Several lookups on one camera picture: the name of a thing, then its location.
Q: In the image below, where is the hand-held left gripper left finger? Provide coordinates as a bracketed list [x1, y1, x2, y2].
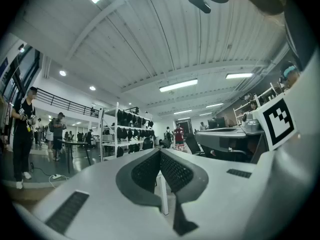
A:
[12, 148, 176, 240]

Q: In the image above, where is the white shelf unit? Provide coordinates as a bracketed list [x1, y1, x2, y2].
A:
[232, 82, 286, 126]

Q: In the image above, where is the black table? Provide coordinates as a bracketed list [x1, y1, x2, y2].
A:
[56, 138, 93, 174]

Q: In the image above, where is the black head-worn camera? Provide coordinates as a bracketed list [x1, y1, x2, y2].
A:
[185, 0, 212, 15]

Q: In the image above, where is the black railing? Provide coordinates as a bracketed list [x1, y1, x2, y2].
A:
[35, 87, 101, 118]

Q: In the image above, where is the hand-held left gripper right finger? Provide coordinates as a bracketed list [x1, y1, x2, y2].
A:
[159, 148, 270, 240]

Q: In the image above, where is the white shelf rack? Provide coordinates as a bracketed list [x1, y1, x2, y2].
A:
[99, 102, 156, 162]

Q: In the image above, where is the person's dark shirt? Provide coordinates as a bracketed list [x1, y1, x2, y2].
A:
[283, 0, 313, 71]

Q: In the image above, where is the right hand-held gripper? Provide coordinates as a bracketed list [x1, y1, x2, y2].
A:
[194, 97, 299, 152]

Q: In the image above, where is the wooden platform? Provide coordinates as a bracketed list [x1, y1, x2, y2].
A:
[4, 180, 55, 205]

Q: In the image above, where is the set of black bags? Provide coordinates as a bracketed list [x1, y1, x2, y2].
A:
[116, 108, 156, 158]

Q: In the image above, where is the black office chair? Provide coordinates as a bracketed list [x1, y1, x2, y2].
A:
[184, 133, 204, 157]

